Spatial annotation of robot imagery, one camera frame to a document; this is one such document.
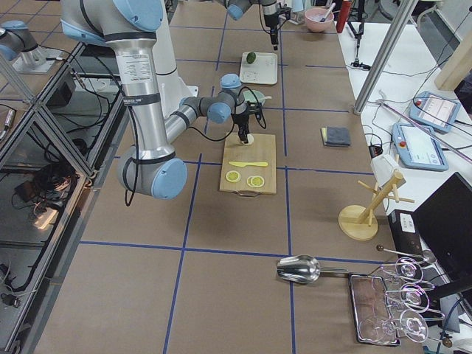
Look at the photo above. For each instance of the aluminium frame post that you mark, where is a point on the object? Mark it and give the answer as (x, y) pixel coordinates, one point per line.
(391, 38)

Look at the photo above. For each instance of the yellow plastic knife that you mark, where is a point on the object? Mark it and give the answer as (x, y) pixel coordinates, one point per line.
(248, 164)

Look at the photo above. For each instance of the lemon slice upper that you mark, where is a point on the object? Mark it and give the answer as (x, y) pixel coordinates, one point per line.
(233, 176)

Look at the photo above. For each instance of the near teach pendant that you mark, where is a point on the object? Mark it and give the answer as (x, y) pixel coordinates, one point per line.
(417, 148)

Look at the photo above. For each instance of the black box with label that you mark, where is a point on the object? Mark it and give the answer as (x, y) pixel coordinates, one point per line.
(404, 232)

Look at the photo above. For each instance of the light green bowl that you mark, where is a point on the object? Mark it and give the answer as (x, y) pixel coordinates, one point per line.
(254, 98)

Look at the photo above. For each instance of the green avocado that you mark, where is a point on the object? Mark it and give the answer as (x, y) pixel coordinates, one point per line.
(251, 57)

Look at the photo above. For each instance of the wine glass rear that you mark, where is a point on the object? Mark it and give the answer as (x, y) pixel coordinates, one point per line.
(405, 270)

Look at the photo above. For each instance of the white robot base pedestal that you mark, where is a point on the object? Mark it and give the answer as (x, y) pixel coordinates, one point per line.
(172, 88)

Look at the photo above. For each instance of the black tripod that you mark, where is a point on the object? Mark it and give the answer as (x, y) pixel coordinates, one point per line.
(358, 34)

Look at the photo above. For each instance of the white bear tray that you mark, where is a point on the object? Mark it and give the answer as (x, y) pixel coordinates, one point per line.
(263, 71)

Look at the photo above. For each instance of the steel scoop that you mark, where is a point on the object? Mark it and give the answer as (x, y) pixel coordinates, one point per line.
(305, 269)

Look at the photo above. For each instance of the wine glass front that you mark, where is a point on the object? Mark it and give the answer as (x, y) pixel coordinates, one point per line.
(385, 331)

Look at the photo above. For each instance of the bamboo cutting board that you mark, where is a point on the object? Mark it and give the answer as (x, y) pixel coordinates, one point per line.
(262, 150)

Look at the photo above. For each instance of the far teach pendant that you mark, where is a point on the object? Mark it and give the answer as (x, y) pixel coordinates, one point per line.
(434, 111)

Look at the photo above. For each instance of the pink bowl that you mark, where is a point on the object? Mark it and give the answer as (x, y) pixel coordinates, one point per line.
(317, 20)

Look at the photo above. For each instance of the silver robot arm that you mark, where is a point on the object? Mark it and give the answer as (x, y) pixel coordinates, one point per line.
(129, 28)
(237, 8)

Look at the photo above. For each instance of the teach pendant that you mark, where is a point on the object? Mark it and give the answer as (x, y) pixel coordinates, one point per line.
(417, 148)
(434, 111)

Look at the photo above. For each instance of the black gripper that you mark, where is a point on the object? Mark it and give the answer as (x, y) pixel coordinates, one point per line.
(242, 119)
(270, 20)

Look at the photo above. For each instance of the grey and yellow cloth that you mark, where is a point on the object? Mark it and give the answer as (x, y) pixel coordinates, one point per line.
(335, 136)

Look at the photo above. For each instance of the black monitor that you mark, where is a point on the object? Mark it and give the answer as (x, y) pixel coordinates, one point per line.
(443, 221)

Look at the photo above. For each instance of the wine glass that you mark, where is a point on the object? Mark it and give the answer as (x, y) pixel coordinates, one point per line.
(412, 297)
(405, 270)
(385, 331)

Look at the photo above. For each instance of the dark tray with glasses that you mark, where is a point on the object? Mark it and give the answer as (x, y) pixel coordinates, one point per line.
(367, 295)

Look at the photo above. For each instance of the wine glass middle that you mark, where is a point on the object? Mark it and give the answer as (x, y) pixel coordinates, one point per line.
(412, 297)

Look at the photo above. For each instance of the wooden mug tree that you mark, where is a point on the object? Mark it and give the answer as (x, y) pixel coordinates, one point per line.
(359, 222)

